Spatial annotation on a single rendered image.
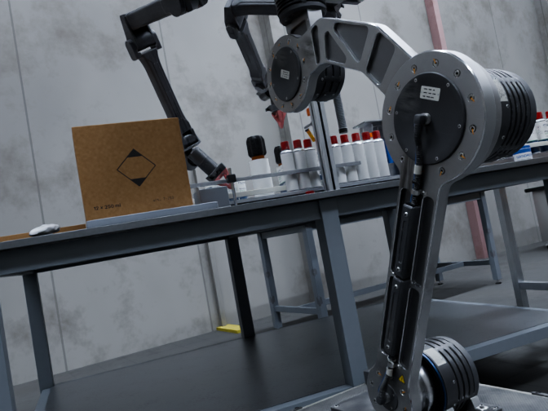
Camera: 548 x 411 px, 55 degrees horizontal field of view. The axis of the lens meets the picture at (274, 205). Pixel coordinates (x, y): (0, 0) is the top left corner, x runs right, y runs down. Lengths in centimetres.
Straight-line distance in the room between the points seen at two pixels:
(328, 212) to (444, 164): 74
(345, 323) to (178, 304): 300
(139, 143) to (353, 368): 94
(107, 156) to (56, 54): 320
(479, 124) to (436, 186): 14
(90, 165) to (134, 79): 327
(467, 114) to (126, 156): 96
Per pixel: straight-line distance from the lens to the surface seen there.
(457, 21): 757
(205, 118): 488
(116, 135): 156
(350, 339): 170
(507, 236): 286
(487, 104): 93
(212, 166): 198
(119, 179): 154
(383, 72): 114
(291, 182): 207
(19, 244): 147
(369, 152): 225
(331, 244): 166
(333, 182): 199
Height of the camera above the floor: 73
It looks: 3 degrees up
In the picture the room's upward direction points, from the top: 10 degrees counter-clockwise
